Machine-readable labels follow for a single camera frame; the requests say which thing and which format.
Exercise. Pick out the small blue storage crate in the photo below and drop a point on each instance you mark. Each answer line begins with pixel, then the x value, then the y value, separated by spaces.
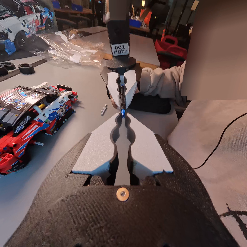
pixel 136 22

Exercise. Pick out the person's right forearm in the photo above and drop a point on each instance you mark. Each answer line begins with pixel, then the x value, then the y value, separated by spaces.
pixel 160 83

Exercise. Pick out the long black lego axle assembly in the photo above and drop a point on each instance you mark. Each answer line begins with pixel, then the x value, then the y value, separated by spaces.
pixel 122 96

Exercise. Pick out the black office chair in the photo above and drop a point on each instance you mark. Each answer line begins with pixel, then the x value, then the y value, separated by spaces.
pixel 65 23

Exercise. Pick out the person's beige sweatshirt torso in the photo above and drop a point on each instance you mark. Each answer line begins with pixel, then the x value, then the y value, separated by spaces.
pixel 212 154

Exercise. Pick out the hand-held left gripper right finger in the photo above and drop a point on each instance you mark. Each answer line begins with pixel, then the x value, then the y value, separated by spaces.
pixel 152 152

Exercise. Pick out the red chair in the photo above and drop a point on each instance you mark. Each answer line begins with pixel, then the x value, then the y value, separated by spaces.
pixel 169 40
pixel 177 52

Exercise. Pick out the red white lego race car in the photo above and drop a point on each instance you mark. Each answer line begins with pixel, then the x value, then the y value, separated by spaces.
pixel 29 119

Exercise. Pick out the clear plastic bag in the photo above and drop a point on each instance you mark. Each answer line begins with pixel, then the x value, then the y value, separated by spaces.
pixel 73 50

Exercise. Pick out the lego box with car picture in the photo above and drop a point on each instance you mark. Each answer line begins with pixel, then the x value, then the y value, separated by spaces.
pixel 23 25

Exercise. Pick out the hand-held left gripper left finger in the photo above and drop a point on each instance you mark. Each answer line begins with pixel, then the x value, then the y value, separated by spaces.
pixel 94 152

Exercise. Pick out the person's right hand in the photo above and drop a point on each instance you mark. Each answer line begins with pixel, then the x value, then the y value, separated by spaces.
pixel 113 102

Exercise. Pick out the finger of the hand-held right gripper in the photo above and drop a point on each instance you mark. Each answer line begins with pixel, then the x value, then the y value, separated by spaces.
pixel 112 86
pixel 132 84

